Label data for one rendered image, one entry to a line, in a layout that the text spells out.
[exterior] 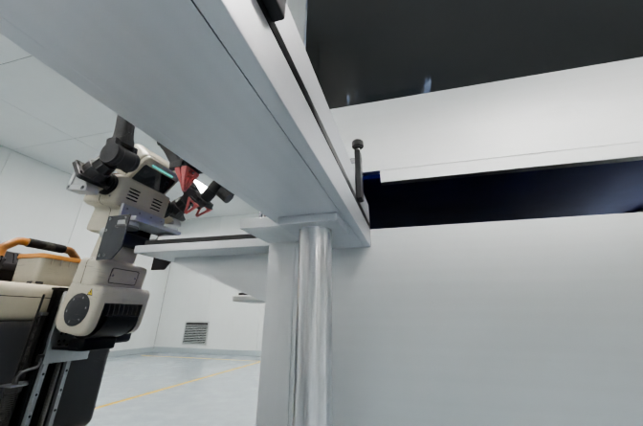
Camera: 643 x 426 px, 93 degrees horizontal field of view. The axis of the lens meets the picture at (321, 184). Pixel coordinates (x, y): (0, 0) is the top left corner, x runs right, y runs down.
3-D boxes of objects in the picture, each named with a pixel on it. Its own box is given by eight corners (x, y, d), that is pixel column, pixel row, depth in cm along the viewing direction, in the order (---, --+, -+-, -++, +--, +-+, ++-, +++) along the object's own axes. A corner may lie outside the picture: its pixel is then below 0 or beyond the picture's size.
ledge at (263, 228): (327, 239, 66) (327, 231, 67) (309, 223, 54) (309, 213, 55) (268, 243, 69) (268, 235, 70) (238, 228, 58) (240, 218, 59)
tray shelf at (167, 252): (356, 279, 131) (356, 274, 132) (303, 243, 69) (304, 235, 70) (254, 280, 143) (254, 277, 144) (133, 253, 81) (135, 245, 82)
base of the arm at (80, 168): (101, 175, 119) (71, 161, 108) (119, 162, 119) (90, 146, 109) (107, 190, 115) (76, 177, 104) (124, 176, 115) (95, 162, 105)
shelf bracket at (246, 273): (286, 306, 76) (289, 254, 81) (282, 306, 73) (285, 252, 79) (172, 306, 84) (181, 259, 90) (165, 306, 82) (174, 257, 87)
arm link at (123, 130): (136, 78, 131) (116, 62, 122) (164, 72, 129) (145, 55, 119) (121, 174, 115) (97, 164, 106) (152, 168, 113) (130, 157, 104)
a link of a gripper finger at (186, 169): (183, 186, 95) (188, 159, 99) (164, 189, 97) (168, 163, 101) (196, 193, 101) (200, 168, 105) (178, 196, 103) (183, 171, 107)
